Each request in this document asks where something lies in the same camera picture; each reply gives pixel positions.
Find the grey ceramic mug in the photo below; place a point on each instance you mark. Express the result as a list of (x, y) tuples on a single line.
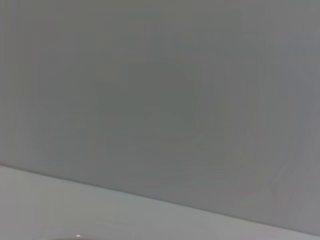
[(75, 237)]

